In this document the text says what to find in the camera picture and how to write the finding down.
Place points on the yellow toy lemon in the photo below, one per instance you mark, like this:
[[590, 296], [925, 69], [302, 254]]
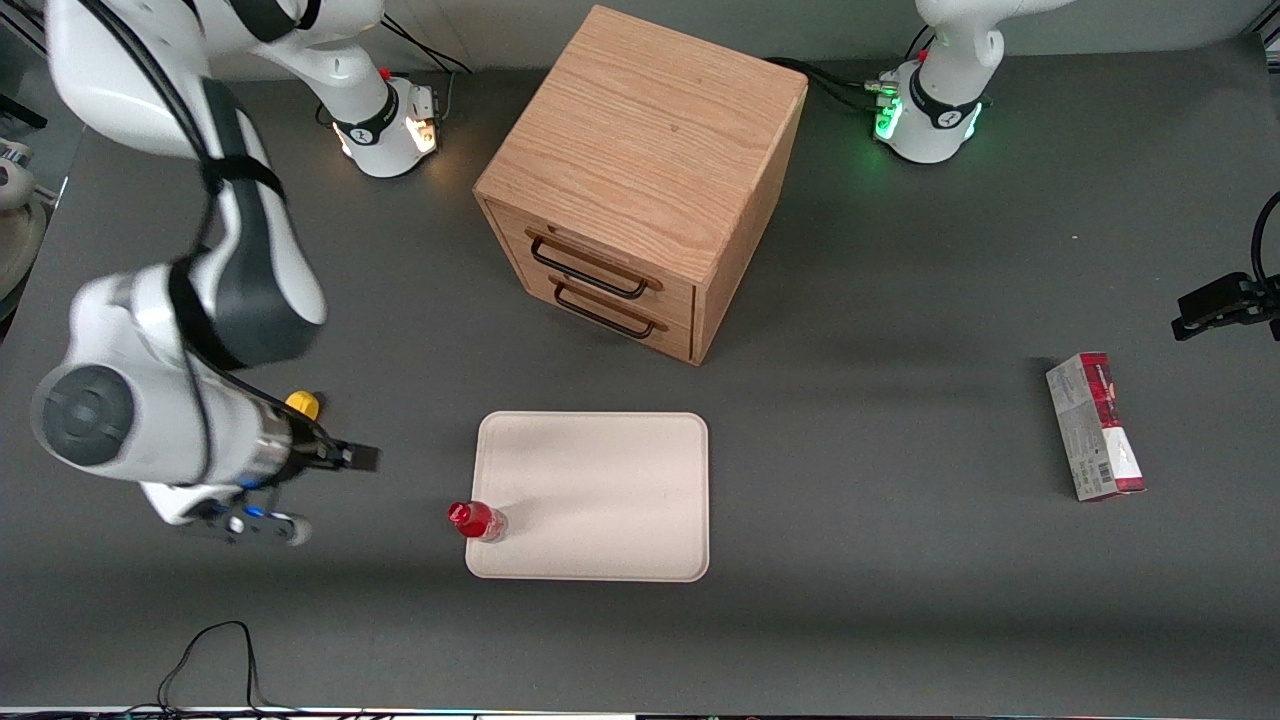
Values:
[[303, 403]]

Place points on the wooden drawer cabinet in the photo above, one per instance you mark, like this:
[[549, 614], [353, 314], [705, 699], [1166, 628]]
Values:
[[650, 120]]

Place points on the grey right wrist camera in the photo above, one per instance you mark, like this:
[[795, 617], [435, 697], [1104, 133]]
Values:
[[250, 522]]

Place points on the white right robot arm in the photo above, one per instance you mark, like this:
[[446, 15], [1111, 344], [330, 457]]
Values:
[[150, 400]]

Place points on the wooden drawer front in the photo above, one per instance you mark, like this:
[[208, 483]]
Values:
[[610, 250], [660, 335]]

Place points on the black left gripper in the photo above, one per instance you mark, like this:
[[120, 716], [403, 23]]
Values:
[[1232, 299]]

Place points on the red and grey carton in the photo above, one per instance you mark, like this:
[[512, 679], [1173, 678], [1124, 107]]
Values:
[[1095, 430]]

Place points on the red coke bottle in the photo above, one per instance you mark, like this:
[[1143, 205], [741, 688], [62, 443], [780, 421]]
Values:
[[475, 520]]

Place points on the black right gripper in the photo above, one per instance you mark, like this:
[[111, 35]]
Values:
[[308, 453]]

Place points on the cream plastic tray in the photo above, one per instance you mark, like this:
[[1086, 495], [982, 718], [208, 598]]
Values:
[[600, 495]]

